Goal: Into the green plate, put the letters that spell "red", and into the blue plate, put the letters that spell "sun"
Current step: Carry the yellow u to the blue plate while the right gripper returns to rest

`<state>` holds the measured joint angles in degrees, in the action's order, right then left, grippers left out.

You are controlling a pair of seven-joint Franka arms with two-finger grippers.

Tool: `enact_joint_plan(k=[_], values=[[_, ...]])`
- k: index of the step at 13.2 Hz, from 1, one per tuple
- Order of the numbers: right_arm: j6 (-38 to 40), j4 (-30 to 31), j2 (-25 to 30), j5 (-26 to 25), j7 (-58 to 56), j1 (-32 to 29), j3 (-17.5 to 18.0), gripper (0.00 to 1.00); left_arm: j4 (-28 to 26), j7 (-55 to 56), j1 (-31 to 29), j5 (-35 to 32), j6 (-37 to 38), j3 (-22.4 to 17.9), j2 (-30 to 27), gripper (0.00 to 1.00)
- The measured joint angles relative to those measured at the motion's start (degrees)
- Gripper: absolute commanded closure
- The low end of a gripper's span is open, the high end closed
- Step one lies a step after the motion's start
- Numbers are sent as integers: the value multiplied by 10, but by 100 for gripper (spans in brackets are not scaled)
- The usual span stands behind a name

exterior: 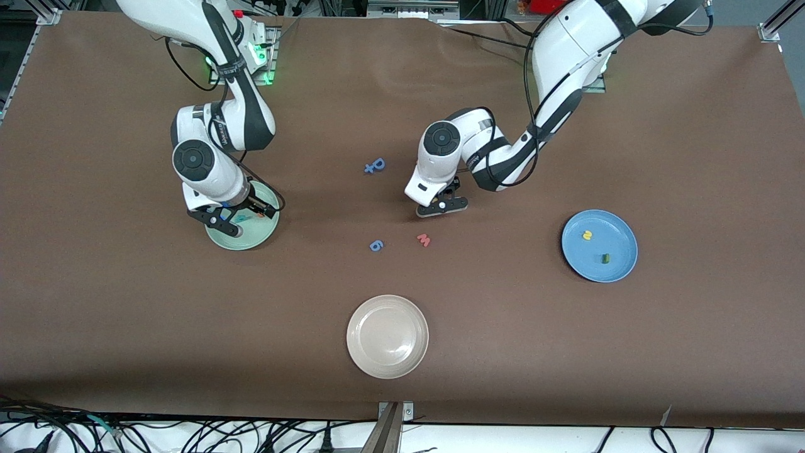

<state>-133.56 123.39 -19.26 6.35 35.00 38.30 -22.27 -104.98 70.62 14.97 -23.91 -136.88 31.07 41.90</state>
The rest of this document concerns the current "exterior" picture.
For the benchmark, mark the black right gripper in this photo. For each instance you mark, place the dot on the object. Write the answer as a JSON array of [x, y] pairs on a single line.
[[249, 202]]

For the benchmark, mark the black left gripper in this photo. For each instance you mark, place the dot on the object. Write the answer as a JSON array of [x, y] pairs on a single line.
[[454, 185]]

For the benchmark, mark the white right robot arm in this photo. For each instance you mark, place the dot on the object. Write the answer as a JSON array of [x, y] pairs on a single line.
[[207, 173]]

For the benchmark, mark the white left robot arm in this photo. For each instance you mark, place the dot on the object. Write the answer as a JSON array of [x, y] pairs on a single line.
[[566, 50]]

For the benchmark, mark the pale green plate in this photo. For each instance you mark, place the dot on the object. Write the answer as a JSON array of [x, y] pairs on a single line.
[[251, 236]]

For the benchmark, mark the pink foam letter w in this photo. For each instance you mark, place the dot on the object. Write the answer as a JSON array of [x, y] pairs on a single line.
[[424, 240]]

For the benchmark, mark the blue foam letter p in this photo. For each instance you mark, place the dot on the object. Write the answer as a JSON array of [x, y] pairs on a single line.
[[378, 164]]

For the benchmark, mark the blue foam digit six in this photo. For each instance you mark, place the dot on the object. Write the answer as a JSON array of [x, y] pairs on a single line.
[[375, 245]]

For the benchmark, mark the brown paper table cover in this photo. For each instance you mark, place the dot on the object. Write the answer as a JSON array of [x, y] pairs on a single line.
[[188, 314]]

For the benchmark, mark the beige plate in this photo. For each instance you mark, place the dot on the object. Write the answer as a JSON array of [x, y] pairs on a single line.
[[387, 336]]

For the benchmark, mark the blue plate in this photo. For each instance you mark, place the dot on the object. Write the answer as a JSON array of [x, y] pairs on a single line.
[[604, 242]]

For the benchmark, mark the black metal rack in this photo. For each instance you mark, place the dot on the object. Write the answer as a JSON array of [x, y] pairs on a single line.
[[412, 7]]

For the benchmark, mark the red box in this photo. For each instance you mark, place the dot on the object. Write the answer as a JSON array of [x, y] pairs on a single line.
[[547, 5]]

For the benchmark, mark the black plug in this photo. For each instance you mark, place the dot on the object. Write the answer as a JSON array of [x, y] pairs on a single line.
[[326, 443]]

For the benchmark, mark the aluminium profile bar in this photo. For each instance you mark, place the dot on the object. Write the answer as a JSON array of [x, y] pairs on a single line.
[[777, 22]]

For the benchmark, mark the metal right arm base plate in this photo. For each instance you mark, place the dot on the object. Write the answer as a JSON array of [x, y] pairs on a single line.
[[270, 69]]

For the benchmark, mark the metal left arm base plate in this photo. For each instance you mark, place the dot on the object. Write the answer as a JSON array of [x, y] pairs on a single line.
[[596, 87]]

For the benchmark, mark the metal table bracket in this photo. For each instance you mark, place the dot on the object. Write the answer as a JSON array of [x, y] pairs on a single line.
[[388, 428]]

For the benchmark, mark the aluminium corner bracket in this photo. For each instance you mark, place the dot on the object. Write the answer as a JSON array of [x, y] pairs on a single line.
[[49, 17]]

